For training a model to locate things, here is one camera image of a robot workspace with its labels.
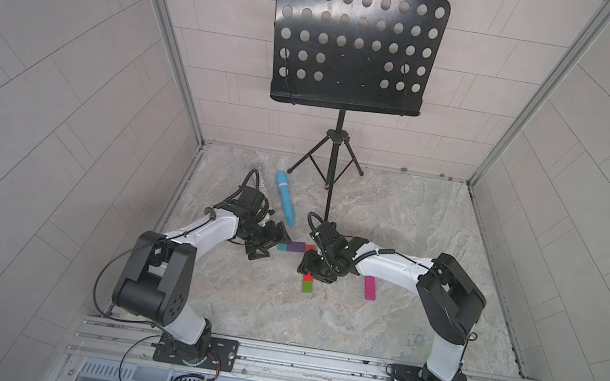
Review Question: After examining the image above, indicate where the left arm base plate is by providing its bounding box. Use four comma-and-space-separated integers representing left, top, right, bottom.
153, 333, 240, 372

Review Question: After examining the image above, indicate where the dark purple block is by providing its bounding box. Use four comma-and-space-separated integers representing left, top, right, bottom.
286, 242, 307, 253

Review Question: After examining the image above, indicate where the aluminium front rail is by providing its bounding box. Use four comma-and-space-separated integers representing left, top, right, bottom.
67, 316, 535, 381

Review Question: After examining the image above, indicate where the left black cable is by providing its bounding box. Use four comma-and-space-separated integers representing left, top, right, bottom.
78, 241, 238, 381

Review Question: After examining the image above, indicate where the black perforated music stand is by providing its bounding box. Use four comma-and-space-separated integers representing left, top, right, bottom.
270, 0, 451, 192

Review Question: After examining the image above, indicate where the magenta rectangular block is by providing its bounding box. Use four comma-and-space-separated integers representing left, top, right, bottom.
364, 276, 377, 301

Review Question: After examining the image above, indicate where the blue microphone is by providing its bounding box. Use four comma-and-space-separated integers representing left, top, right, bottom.
276, 170, 296, 228

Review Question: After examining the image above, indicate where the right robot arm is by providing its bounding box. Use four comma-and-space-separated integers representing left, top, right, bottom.
298, 213, 487, 381

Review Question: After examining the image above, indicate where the green block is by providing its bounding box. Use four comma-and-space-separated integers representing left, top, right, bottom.
301, 281, 313, 294

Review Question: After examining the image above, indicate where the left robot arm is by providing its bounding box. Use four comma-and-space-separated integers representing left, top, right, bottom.
112, 168, 291, 365

